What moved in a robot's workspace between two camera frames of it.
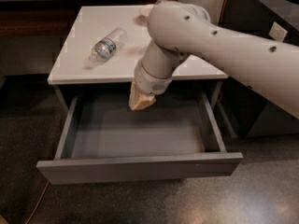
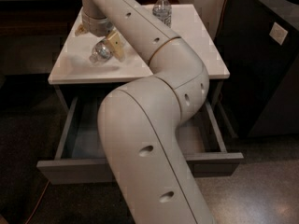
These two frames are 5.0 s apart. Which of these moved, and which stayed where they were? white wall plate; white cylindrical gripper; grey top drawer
Moved: white cylindrical gripper
Stayed: white wall plate; grey top drawer
